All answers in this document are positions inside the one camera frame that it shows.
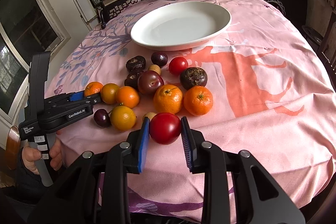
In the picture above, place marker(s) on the dark red cherry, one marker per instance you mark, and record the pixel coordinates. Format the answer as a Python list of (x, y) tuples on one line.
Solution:
[(102, 119)]

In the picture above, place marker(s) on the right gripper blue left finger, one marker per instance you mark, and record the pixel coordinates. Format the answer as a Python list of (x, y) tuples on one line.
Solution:
[(142, 144)]

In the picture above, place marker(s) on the window frame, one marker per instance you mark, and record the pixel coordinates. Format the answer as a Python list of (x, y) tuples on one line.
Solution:
[(27, 27)]

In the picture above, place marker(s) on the yellow orange kumquat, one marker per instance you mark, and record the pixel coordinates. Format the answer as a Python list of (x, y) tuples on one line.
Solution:
[(108, 93)]

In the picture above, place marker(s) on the large mandarin with green stem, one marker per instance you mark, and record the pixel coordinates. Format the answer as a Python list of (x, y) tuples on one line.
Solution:
[(198, 101)]

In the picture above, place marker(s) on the large mandarin with stalk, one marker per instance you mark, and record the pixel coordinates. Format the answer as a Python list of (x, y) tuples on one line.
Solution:
[(168, 98)]

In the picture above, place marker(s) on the dark water chestnut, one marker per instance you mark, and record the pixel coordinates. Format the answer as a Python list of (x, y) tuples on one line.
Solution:
[(132, 79), (137, 62)]

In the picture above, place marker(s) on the dark wooden chair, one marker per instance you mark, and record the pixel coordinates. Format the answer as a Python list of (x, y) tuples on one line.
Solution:
[(325, 50)]

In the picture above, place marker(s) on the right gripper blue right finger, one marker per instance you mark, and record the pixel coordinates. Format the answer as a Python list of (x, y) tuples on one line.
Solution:
[(189, 144)]

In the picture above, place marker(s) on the dark purple round fruit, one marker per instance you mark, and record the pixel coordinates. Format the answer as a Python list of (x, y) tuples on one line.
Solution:
[(159, 58)]

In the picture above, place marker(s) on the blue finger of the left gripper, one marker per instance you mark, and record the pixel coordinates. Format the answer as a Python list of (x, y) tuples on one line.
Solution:
[(75, 96)]

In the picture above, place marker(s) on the pink printed tablecloth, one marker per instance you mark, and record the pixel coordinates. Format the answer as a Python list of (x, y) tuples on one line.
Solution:
[(272, 97)]

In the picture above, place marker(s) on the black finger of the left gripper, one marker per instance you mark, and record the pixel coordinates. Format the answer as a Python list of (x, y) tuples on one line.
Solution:
[(94, 98)]

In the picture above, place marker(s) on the yellow orange citrus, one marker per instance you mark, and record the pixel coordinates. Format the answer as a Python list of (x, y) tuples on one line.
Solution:
[(123, 118)]

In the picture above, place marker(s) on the small red tomato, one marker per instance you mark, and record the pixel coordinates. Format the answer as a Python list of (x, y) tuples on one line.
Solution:
[(165, 128)]

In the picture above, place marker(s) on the small tan longan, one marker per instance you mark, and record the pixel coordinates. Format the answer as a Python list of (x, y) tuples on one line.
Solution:
[(155, 68)]

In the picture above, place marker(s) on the large white plate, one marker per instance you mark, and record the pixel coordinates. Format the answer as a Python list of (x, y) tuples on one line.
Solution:
[(181, 26)]

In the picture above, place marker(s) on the dark red plum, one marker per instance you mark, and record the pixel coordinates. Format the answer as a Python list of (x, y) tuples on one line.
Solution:
[(149, 81)]

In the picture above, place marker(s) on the person's left hand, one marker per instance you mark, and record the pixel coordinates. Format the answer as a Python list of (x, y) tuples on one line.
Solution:
[(31, 155)]

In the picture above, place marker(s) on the large dark mangosteen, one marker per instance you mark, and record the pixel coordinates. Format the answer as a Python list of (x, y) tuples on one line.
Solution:
[(193, 76)]

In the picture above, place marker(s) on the small orange mandarin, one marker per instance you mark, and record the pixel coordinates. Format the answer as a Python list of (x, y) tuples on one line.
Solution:
[(127, 96)]

